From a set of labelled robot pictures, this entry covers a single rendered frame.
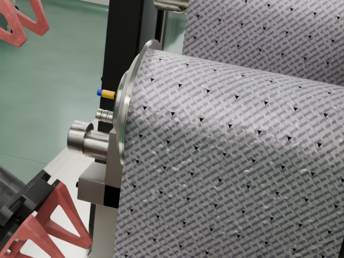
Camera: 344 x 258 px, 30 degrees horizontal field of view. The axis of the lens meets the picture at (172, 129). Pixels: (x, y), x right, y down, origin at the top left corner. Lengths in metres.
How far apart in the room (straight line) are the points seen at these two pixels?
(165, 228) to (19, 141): 2.89
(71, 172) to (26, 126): 2.45
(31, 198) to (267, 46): 0.36
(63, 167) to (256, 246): 0.71
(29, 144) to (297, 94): 2.95
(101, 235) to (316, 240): 0.29
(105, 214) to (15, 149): 2.68
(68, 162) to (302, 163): 0.79
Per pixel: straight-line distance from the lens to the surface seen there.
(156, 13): 1.11
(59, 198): 0.76
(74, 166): 1.34
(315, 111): 0.64
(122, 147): 0.66
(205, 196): 0.67
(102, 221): 0.82
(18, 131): 3.68
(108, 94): 0.79
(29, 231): 0.70
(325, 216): 0.66
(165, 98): 0.65
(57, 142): 3.58
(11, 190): 0.73
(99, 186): 0.78
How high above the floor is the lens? 1.51
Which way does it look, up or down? 23 degrees down
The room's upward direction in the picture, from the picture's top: 8 degrees clockwise
